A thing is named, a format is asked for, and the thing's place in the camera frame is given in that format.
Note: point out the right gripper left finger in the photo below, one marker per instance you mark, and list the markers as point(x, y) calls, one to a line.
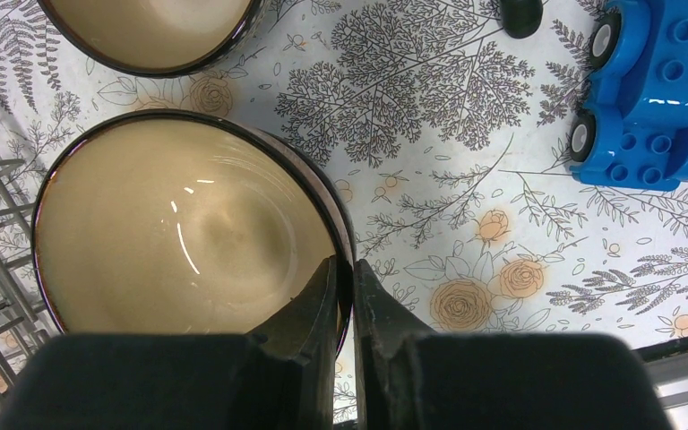
point(279, 375)

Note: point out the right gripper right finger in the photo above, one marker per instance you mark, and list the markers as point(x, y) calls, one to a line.
point(412, 377)

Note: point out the brown floral bowl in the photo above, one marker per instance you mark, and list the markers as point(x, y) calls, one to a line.
point(164, 221)

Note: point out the black patterned bowl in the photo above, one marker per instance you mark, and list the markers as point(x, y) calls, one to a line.
point(153, 38)

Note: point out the blue toy block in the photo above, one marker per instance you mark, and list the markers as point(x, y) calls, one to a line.
point(632, 130)

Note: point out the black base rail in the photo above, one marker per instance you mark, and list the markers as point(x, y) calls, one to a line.
point(663, 350)

